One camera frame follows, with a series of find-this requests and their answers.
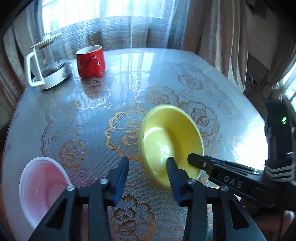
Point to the beige right tied curtain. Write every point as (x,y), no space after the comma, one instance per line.
(283,60)

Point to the beige left curtain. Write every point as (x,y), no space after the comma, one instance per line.
(12,76)

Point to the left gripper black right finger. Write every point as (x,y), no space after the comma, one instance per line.
(231,221)

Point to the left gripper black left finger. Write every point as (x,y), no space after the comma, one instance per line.
(63,220)

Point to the red ceramic mug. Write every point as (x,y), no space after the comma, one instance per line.
(90,62)

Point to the sheer white window curtain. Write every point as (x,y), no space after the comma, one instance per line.
(113,24)

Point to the yellow plastic bowl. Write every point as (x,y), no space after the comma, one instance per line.
(168,131)

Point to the person's right hand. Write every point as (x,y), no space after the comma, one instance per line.
(273,224)

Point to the white glass electric kettle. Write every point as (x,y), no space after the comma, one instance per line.
(47,64)

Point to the beige middle curtain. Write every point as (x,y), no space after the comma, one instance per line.
(217,31)

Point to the red plastic bowl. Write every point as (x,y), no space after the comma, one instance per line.
(42,182)

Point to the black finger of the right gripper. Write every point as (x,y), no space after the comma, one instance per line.
(239,178)

